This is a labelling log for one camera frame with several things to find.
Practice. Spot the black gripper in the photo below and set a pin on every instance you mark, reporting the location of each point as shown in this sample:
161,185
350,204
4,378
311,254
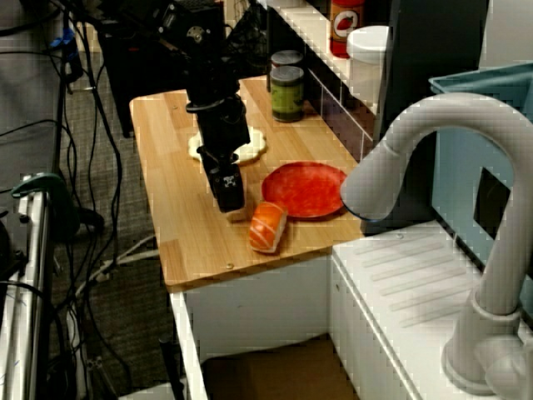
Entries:
222,133

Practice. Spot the cream scalloped plate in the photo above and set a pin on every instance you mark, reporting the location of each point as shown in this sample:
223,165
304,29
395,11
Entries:
256,146

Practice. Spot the red round plate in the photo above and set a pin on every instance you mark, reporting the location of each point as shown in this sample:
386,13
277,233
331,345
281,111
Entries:
308,187

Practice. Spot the green peas can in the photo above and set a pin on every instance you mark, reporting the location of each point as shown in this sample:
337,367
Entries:
287,96

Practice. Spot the orange beans can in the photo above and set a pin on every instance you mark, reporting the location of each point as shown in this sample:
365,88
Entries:
287,58

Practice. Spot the white tiled shelf ledge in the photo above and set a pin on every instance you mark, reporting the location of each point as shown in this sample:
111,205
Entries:
308,25

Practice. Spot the white lidded tub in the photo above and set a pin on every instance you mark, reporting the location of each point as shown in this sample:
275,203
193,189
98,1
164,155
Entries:
366,62

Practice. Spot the white sink with drainboard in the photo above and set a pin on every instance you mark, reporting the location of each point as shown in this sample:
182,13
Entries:
395,271

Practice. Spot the red tomato label container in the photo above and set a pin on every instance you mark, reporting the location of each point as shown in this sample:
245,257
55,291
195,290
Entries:
345,29

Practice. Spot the teal plastic bin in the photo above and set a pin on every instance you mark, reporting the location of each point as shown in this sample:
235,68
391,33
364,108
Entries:
458,166

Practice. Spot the grey curved faucet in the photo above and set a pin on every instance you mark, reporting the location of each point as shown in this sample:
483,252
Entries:
458,112

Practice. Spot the black hutch wide panel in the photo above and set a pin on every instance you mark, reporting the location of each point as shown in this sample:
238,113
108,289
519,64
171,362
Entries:
437,41

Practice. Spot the aluminium frame rail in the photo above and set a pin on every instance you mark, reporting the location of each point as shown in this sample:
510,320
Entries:
35,271

